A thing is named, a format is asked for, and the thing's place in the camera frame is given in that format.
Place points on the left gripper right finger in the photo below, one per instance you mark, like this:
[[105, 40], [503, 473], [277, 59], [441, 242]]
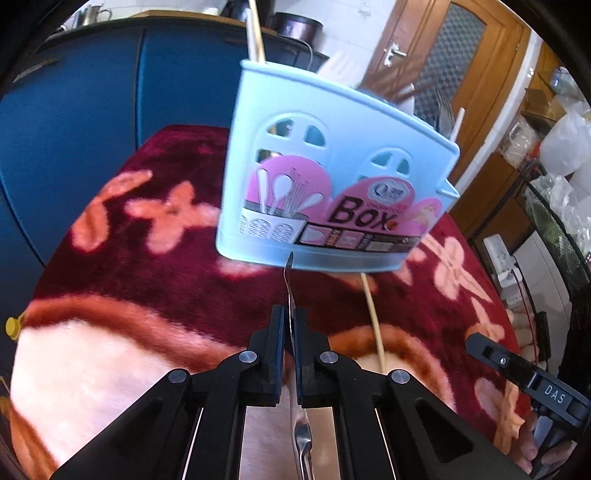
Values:
[[389, 426]]

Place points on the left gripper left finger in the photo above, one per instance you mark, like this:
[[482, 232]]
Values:
[[188, 426]]

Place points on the wooden chopstick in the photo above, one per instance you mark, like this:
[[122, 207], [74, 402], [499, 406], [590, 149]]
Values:
[[375, 322]]

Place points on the beige chopstick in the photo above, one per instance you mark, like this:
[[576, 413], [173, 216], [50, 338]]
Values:
[[254, 34], [457, 125]]

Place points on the stainless steel fork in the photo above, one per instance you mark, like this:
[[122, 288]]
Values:
[[446, 120]]

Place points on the blue kitchen base cabinets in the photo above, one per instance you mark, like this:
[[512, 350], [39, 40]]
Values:
[[81, 105]]

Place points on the person's right hand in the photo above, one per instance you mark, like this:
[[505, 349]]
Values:
[[524, 449]]

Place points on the stainless steel spoon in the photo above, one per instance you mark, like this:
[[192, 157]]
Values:
[[301, 436]]

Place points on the red floral fleece blanket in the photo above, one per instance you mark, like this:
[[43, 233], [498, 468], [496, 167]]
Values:
[[136, 288]]

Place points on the white power strip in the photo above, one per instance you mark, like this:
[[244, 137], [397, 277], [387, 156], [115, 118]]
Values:
[[506, 273]]

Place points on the white plastic bag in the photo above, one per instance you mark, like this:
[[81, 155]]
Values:
[[567, 146]]

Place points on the light blue chopsticks box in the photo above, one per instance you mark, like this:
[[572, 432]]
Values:
[[327, 178]]

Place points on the white perforated plastic basket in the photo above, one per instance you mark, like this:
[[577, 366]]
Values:
[[341, 70]]

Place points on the wooden door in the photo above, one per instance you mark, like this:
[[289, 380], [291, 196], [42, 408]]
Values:
[[471, 50]]

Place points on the dark rice cooker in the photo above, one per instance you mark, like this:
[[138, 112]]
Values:
[[297, 27]]

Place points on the stainless steel kettle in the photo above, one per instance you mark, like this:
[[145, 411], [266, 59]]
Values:
[[91, 14]]

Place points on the black wire rack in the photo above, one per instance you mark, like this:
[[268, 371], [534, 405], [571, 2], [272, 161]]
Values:
[[573, 266]]

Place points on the silver door handle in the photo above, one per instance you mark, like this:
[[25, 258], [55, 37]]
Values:
[[394, 55]]

